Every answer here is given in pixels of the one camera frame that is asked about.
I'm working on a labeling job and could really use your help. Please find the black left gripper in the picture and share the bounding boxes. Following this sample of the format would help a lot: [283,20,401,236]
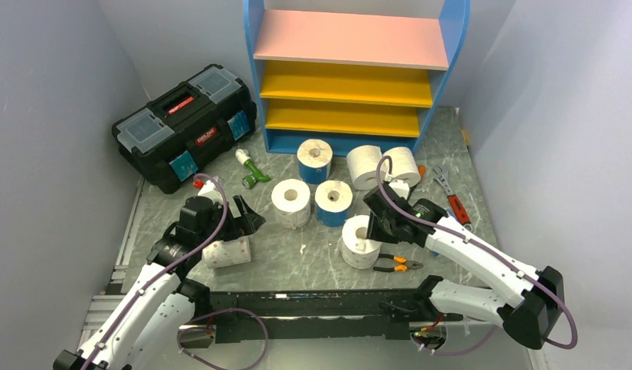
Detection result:
[198,194,265,247]

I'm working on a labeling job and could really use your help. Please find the white dotted roll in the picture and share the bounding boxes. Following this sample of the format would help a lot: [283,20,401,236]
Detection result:
[271,179,311,229]

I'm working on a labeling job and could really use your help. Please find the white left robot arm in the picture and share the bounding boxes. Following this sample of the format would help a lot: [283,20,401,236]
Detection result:
[52,195,266,369]

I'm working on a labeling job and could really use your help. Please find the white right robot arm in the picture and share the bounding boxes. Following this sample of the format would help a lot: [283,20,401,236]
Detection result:
[363,185,567,350]

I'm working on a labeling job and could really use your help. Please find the blue shelf unit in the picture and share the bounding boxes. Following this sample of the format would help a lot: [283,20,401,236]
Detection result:
[243,1,470,156]

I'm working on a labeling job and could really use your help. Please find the green pipe valve fitting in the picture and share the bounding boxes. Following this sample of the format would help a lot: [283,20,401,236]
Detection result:
[235,149,271,189]

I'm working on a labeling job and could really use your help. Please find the blue cartoon wrapped roll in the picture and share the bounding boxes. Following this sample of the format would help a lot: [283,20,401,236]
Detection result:
[314,180,353,227]

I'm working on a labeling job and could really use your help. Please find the plain white roll, right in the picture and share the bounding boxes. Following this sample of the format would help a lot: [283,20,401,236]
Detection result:
[383,146,422,187]

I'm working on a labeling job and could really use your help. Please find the plain white roll, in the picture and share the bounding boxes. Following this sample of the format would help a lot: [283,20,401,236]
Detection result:
[383,146,422,187]
[346,145,382,190]

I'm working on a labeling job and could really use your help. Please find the plain white roll, left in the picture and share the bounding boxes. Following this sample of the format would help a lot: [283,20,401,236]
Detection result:
[346,145,382,190]

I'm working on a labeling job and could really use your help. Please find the blue wrapped roll, rear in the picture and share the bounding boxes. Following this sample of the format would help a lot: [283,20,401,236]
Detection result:
[297,139,333,184]

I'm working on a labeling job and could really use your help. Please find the black toolbox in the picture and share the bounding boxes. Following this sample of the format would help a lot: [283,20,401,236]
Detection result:
[111,64,257,194]

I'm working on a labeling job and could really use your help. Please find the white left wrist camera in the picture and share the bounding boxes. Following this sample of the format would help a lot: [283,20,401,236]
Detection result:
[193,176,223,204]

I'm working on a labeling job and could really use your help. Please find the orange handled pliers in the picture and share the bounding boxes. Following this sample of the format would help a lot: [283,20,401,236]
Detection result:
[372,253,424,273]

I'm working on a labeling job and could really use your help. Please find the red handled adjustable wrench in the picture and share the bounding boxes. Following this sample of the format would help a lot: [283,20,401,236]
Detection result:
[432,165,473,231]

